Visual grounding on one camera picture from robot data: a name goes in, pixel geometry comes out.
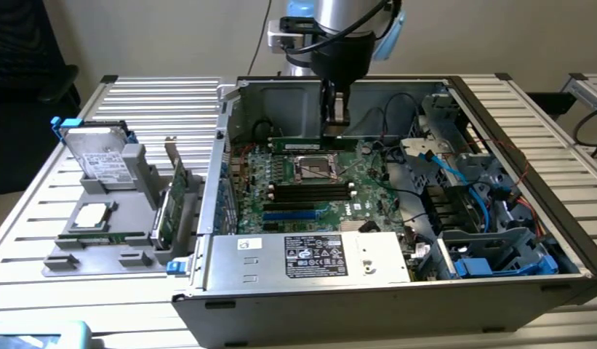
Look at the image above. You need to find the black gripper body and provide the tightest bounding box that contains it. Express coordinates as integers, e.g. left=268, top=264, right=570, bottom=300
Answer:
left=308, top=33, right=378, bottom=96

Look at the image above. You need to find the green RAM stick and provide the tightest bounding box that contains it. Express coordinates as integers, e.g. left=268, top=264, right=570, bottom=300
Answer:
left=57, top=232, right=147, bottom=244
left=269, top=135, right=359, bottom=154

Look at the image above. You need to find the black RAM slot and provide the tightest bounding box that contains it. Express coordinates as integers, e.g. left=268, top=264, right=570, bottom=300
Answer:
left=268, top=182, right=353, bottom=188
left=268, top=186, right=353, bottom=193
left=268, top=195, right=355, bottom=203
left=268, top=190, right=353, bottom=198

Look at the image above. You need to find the metal CPU socket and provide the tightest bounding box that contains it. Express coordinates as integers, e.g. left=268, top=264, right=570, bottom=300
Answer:
left=284, top=153, right=343, bottom=182

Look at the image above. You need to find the green Dell motherboard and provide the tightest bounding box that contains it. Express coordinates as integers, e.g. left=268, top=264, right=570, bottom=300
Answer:
left=228, top=137, right=407, bottom=236

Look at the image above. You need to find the black expansion slot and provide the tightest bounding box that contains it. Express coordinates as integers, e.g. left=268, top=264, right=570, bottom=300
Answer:
left=261, top=202, right=315, bottom=214

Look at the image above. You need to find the blue expansion slot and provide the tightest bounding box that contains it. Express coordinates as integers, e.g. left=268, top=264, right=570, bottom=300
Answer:
left=261, top=212, right=324, bottom=222

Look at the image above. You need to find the green graphics card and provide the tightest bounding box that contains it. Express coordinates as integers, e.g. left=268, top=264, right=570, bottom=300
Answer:
left=151, top=135, right=191, bottom=252

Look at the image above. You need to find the silver power supply unit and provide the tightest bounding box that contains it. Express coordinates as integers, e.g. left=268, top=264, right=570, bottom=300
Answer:
left=200, top=231, right=411, bottom=292

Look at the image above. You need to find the grey metal disk bay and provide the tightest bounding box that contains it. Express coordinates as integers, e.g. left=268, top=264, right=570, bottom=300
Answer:
left=399, top=92, right=586, bottom=281

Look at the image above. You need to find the grey plastic parts rack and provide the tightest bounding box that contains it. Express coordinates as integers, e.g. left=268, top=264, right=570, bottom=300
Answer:
left=40, top=143, right=207, bottom=279

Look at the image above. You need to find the blue plastic disk carrier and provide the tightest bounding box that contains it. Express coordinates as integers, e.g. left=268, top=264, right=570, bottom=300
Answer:
left=447, top=254, right=556, bottom=280

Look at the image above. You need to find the metal slat side table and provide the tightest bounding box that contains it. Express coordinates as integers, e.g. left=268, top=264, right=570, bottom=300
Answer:
left=558, top=72, right=597, bottom=121

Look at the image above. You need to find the blue case latch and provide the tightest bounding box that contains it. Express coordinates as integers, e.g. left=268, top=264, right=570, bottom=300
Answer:
left=165, top=257, right=188, bottom=276

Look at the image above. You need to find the open black PC case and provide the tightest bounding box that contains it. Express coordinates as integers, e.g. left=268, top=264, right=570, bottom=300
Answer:
left=169, top=74, right=597, bottom=349

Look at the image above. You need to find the silver CPU chip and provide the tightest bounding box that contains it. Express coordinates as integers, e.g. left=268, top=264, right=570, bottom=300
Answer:
left=68, top=202, right=111, bottom=233

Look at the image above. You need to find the black office chair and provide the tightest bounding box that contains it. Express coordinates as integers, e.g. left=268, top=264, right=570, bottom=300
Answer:
left=0, top=0, right=81, bottom=196

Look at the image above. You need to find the teal plastic object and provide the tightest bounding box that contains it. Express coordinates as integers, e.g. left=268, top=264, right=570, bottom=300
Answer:
left=0, top=319, right=93, bottom=349

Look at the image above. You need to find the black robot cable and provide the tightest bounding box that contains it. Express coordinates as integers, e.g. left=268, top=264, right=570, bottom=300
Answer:
left=283, top=0, right=404, bottom=56

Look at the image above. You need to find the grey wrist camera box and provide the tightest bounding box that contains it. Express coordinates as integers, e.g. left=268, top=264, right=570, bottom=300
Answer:
left=267, top=16, right=324, bottom=50

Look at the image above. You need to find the thin black wall cable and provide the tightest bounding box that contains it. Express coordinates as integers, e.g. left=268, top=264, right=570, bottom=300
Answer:
left=247, top=0, right=273, bottom=76

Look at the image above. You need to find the blue SATA wire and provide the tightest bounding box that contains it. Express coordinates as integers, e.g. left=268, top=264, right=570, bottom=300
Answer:
left=415, top=151, right=495, bottom=233

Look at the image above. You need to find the red thin wire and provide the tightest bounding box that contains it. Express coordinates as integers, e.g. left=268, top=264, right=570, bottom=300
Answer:
left=464, top=136, right=546, bottom=241

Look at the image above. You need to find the silver hard disk blue bracket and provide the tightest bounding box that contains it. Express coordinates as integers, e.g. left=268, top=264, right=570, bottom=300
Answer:
left=49, top=116, right=140, bottom=184

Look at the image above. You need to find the black looped cable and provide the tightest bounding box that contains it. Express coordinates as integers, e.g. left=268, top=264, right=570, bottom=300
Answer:
left=572, top=103, right=597, bottom=158

